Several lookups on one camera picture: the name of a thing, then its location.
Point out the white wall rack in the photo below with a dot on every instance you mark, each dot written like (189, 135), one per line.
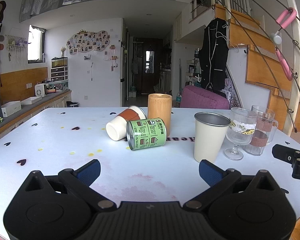
(16, 47)

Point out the cream metal cup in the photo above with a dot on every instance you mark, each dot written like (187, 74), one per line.
(207, 140)

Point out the white stair post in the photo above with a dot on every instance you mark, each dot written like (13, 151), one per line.
(296, 55)

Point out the dark drawer unit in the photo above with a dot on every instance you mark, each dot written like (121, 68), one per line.
(59, 74)

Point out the photo collage wall board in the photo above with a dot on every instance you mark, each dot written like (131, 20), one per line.
(88, 42)

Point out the white cup with brown sleeve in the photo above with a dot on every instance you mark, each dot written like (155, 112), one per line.
(120, 125)

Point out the white cardboard box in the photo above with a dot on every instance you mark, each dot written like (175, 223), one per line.
(11, 108)

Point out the flat white box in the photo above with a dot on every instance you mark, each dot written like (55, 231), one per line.
(31, 100)

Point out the window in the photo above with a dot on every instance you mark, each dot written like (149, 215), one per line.
(35, 45)

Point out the dark entrance door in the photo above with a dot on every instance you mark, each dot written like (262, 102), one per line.
(150, 65)

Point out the glass fish tank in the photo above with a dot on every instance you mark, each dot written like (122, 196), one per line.
(59, 62)

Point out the green tin can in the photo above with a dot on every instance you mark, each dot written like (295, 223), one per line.
(146, 133)

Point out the bamboo cup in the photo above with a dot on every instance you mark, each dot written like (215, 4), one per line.
(160, 107)

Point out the wooden staircase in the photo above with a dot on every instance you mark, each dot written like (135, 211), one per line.
(260, 55)

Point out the small white appliance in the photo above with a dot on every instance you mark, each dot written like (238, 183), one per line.
(40, 90)

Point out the ribbed glass goblet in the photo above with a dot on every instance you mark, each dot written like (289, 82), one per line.
(240, 132)

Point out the metal stair railing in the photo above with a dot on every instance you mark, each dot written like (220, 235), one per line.
(252, 17)

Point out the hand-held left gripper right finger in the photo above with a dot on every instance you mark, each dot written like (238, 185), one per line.
(210, 173)

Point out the white counter cabinet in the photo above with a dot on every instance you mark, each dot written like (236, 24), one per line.
(27, 112)

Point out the glass mug with brown bands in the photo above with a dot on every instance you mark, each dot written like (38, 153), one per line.
(263, 127)

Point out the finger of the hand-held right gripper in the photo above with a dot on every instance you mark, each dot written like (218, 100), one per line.
(287, 152)

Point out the black jacket with white trim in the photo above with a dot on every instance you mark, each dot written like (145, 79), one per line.
(212, 55)

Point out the purple armchair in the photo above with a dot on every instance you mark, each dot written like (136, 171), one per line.
(202, 100)

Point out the washing machine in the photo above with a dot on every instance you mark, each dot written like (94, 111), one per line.
(164, 81)

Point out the plastic water bottle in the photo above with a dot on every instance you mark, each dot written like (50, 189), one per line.
(178, 100)

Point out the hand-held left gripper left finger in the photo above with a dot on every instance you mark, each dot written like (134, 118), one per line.
(88, 172)

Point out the black basket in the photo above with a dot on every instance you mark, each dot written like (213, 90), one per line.
(72, 104)

